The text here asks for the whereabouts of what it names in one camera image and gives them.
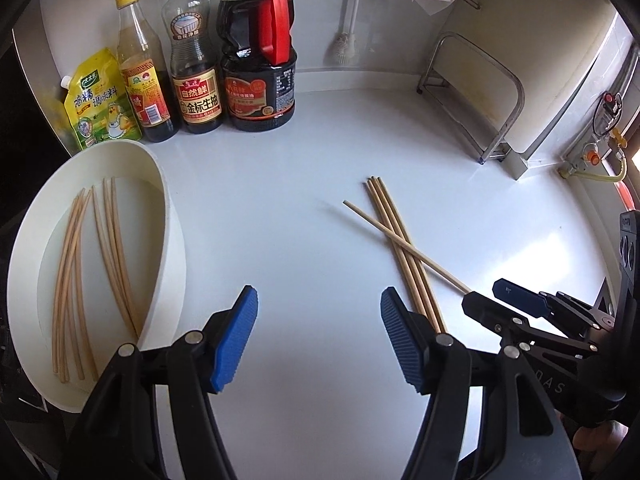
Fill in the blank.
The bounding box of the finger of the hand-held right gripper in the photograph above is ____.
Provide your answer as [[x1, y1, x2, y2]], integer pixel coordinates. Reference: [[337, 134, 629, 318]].
[[462, 292, 599, 361], [492, 278, 616, 333]]

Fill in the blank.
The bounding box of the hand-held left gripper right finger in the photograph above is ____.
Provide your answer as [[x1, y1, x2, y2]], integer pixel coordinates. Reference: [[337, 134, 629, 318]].
[[380, 286, 583, 480]]

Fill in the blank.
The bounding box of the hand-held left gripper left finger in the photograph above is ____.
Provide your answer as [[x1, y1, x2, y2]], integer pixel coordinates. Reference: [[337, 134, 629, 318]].
[[59, 285, 259, 480]]

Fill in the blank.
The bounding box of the long wooden chopstick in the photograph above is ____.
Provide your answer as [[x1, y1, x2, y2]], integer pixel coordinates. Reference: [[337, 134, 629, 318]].
[[343, 200, 473, 295], [370, 176, 439, 333], [377, 176, 448, 335], [365, 180, 428, 318]]

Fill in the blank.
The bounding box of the white oval container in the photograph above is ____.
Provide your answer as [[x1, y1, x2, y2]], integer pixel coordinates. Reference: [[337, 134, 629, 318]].
[[6, 140, 187, 413]]

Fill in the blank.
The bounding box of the bundle of wooden chopsticks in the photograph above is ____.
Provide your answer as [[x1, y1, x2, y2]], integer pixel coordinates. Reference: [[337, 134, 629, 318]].
[[51, 176, 143, 385]]

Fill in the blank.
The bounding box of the person's right hand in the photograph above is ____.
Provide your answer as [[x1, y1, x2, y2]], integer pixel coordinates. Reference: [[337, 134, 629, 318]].
[[572, 412, 632, 456]]

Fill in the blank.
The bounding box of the stainless steel rack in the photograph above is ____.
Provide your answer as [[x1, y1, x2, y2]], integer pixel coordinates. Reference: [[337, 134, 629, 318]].
[[417, 31, 526, 163]]

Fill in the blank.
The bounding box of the clear soy sauce bottle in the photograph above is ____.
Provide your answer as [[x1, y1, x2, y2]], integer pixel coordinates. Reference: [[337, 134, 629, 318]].
[[162, 0, 224, 135]]

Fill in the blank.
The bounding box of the large dark soy sauce jug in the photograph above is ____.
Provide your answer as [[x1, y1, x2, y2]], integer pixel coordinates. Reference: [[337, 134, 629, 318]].
[[220, 0, 298, 132]]

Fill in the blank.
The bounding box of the slim vinegar bottle yellow cap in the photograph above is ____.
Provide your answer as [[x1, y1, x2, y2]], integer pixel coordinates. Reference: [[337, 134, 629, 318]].
[[115, 0, 181, 143]]

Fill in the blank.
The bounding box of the yellow-green seasoning pouch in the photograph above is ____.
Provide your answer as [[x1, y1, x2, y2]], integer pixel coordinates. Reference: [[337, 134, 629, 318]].
[[59, 47, 143, 152]]

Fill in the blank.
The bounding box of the white dish brush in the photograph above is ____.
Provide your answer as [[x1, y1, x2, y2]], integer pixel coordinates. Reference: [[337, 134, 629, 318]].
[[325, 0, 368, 65]]

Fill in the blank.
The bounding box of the yellow gas hose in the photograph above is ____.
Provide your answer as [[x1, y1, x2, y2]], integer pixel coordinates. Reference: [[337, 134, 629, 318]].
[[559, 145, 629, 184]]

